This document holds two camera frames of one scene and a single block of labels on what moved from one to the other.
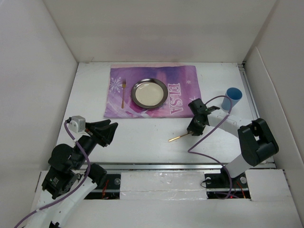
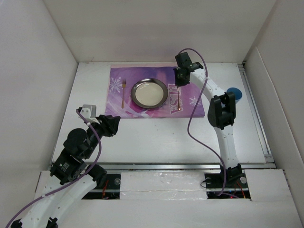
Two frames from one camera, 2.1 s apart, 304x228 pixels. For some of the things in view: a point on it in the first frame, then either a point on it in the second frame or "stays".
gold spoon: x=178 y=137 → x=179 y=109
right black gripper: x=191 y=127 → x=178 y=82
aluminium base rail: x=209 y=166 stays
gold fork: x=123 y=87 stays
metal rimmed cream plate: x=149 y=93 stays
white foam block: x=170 y=185 stays
